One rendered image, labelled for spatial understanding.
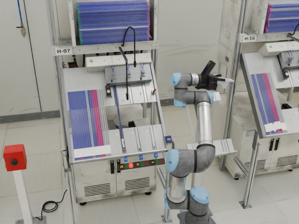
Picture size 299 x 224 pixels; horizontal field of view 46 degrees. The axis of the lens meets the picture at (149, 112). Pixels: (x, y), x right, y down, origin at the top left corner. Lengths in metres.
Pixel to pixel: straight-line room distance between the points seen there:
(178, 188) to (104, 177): 1.14
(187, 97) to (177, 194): 0.55
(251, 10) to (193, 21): 1.38
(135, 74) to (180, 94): 0.75
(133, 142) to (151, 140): 0.13
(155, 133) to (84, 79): 0.66
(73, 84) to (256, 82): 1.43
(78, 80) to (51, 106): 1.82
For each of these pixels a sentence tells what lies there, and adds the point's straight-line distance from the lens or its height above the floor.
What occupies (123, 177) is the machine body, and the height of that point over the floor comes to 0.27.
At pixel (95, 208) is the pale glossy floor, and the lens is 3.15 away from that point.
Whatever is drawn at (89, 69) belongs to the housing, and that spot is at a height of 1.20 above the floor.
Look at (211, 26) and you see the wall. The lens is 4.48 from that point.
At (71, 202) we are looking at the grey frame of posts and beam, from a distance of 2.73.
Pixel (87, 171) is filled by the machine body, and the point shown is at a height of 0.38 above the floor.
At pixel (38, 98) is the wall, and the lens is 4.41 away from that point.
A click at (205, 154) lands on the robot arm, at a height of 1.16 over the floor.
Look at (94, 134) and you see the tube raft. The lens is 2.51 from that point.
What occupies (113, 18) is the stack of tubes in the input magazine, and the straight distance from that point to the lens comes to 2.55.
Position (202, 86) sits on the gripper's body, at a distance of 2.04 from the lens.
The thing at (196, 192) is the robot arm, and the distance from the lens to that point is 2.13.
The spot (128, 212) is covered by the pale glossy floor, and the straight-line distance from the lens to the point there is 3.10.
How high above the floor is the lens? 2.18
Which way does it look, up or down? 29 degrees down
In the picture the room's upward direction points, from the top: 1 degrees clockwise
